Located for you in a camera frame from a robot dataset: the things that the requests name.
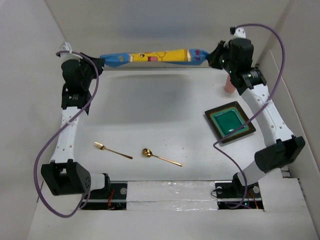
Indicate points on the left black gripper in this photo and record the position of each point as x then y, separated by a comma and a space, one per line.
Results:
99, 63

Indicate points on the gold spoon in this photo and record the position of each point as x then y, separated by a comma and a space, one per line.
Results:
148, 154

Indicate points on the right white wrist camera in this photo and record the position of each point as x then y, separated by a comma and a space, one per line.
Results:
237, 32

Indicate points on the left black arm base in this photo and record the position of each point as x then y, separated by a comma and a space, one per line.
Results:
115, 200

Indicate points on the blue yellow printed cloth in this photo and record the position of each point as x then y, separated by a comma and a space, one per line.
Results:
193, 57

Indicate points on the pink plastic cup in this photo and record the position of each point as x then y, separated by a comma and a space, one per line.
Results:
229, 88

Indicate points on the gold fork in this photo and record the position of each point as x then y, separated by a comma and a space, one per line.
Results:
104, 148

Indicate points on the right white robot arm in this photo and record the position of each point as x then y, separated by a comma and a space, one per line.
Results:
281, 145

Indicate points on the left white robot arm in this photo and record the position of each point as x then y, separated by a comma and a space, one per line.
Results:
63, 174

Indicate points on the green square plate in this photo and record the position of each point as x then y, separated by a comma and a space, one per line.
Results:
226, 118

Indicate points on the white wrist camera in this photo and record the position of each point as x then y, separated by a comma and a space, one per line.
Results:
66, 52
237, 32

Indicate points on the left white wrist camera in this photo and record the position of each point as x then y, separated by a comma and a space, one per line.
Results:
66, 52

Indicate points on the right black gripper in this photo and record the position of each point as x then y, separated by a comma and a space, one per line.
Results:
212, 57

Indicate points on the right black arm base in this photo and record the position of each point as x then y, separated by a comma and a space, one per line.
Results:
229, 193

